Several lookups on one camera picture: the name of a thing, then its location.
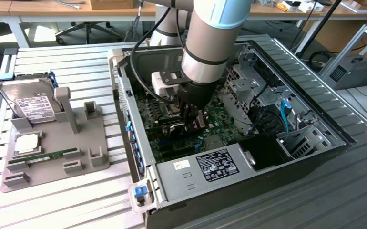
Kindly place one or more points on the silver CPU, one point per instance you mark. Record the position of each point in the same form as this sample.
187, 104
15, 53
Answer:
27, 144

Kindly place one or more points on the black stand pole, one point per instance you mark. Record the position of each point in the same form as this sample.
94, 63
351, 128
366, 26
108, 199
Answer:
322, 23

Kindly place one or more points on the green RAM stick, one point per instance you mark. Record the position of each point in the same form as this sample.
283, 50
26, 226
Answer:
52, 156

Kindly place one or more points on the black labelled RAM stick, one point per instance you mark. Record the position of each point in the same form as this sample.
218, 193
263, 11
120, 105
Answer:
170, 121

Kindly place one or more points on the wooden desk with cardboard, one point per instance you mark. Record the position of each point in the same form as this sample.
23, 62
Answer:
43, 10

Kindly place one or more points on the blue case latch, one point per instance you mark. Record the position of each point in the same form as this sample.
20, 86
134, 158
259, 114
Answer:
139, 191

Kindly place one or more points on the yellow and black box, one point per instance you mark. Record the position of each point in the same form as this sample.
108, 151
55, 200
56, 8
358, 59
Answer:
285, 6

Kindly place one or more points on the aluminium profile frame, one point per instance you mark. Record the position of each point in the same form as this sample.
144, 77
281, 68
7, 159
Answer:
361, 33

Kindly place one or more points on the grey parts rack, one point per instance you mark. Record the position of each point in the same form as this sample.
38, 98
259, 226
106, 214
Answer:
56, 171

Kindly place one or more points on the silver chipset heatsink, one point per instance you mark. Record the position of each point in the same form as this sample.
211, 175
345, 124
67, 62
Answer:
215, 143

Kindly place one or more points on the silver power supply unit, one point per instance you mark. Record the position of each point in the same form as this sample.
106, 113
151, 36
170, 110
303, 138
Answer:
183, 183

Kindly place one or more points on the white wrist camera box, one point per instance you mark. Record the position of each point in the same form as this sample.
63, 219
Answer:
162, 86

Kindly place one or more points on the grey equipment box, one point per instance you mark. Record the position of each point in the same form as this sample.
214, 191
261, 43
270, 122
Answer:
358, 71

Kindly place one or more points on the brown cardboard box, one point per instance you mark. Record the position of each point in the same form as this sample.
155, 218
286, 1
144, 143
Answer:
112, 4

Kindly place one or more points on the black plastic shroud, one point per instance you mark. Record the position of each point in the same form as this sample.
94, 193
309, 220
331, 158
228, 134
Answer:
262, 152

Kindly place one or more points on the perforated metal disk bay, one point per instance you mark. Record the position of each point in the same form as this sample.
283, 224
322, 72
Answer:
250, 90

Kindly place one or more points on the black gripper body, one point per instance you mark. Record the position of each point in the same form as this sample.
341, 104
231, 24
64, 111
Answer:
198, 93

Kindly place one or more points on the black office chair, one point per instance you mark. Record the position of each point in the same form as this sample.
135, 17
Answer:
87, 31

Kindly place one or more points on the wooden desk with small boxes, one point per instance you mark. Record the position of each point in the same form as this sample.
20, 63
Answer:
345, 13

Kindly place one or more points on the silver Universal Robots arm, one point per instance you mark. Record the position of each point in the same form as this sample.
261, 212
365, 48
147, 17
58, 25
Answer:
211, 35

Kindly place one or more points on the silver hard disk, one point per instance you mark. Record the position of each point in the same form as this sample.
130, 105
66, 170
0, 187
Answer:
27, 95

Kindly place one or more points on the slanted silver disk bay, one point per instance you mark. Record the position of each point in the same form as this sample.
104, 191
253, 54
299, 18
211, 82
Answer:
303, 143

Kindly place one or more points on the green motherboard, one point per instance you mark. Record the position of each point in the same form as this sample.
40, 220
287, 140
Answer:
227, 124

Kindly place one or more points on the open black PC case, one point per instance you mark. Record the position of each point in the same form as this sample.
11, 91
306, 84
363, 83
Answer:
298, 181

